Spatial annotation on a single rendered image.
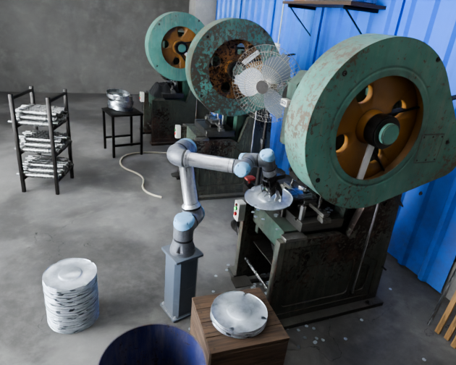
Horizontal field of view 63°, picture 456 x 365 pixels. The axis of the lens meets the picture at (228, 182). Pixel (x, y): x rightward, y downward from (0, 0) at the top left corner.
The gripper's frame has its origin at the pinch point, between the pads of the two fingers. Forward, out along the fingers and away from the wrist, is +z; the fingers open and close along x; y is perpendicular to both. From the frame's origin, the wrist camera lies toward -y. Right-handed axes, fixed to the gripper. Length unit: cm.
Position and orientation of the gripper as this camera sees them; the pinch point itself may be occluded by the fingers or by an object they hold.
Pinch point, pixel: (275, 197)
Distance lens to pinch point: 220.9
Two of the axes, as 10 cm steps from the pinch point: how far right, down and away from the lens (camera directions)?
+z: 1.8, 7.4, 6.5
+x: 7.4, 3.3, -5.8
